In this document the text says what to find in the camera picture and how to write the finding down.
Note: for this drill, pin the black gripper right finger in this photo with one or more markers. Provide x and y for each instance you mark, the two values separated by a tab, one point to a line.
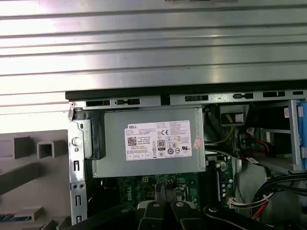
187	218

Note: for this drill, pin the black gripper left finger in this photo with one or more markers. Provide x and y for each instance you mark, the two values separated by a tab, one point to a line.
148	218

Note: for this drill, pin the RAM stick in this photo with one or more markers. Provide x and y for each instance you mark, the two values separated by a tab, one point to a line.
14	217
218	184

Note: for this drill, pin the light grey gripper side plate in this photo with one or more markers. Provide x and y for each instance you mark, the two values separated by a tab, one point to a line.
144	204

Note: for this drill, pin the CPU socket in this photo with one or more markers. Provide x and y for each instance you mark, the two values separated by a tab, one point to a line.
183	191

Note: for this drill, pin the green motherboard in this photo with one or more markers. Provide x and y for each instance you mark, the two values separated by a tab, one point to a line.
144	189

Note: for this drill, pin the grey power supply unit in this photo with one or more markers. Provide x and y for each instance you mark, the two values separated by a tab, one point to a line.
115	143

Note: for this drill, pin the grey parts rack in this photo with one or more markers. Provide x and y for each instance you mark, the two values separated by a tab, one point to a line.
48	191

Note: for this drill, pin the grey metal drive cage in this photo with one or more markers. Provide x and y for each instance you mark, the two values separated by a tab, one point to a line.
278	165

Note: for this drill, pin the black open PC case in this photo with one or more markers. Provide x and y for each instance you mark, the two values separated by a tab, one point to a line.
192	89

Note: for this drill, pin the blue drive bay latch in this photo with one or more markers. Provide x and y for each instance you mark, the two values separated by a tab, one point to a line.
302	134

